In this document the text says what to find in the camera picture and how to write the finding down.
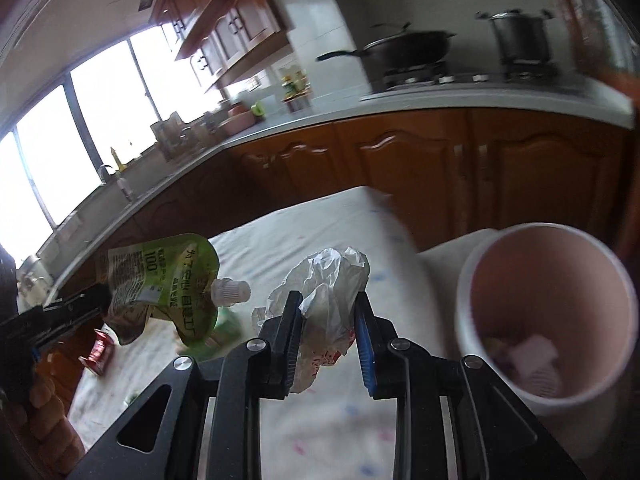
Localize green milk carton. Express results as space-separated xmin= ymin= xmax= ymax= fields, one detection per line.
xmin=201 ymin=307 xmax=242 ymax=360

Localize green drink pouch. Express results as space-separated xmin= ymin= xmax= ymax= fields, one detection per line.
xmin=96 ymin=233 xmax=250 ymax=360

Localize grey plastic wrapper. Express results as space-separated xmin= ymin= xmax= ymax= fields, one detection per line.
xmin=252 ymin=246 xmax=370 ymax=393

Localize white foam fruit net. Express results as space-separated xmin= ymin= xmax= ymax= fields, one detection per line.
xmin=522 ymin=364 xmax=562 ymax=398

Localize kitchen faucet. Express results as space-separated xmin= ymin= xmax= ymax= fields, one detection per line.
xmin=98 ymin=164 xmax=134 ymax=203

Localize pink white trash bin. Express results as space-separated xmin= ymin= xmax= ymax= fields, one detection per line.
xmin=454 ymin=222 xmax=639 ymax=416

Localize person's left hand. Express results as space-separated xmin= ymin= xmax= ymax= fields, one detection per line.
xmin=3 ymin=373 xmax=86 ymax=479

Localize crushed red soda can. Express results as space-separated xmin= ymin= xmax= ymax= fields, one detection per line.
xmin=78 ymin=330 xmax=115 ymax=377

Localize floral white tablecloth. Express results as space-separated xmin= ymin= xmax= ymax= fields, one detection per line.
xmin=67 ymin=185 xmax=601 ymax=480

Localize dish rack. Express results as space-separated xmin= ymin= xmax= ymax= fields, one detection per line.
xmin=150 ymin=112 xmax=207 ymax=162

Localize pink basin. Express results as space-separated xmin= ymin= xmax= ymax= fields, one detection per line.
xmin=219 ymin=103 xmax=256 ymax=136

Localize seasoning bottles group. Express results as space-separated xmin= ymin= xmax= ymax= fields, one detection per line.
xmin=280 ymin=65 xmax=312 ymax=113

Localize upper wooden cabinets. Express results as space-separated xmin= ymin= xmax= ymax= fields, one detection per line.
xmin=151 ymin=0 xmax=290 ymax=91

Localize black wok with lid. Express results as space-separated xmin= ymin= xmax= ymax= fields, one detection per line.
xmin=316 ymin=22 xmax=456 ymax=73

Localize gas stove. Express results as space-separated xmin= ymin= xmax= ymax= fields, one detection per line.
xmin=361 ymin=61 xmax=561 ymax=101

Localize black stock pot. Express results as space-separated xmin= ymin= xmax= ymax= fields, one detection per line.
xmin=475 ymin=9 xmax=554 ymax=67

